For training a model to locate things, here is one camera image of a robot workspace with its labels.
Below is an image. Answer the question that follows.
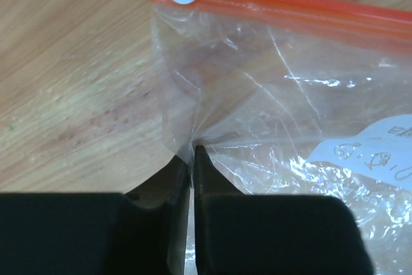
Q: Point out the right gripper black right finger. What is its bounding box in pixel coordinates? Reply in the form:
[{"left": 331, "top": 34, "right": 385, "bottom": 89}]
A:
[{"left": 192, "top": 146, "right": 374, "bottom": 274}]

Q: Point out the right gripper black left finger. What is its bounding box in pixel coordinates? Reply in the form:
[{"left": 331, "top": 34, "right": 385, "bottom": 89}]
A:
[{"left": 1, "top": 157, "right": 189, "bottom": 274}]

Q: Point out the clear zip bag orange seal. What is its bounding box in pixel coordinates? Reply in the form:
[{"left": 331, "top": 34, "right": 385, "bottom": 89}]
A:
[{"left": 152, "top": 0, "right": 411, "bottom": 274}]

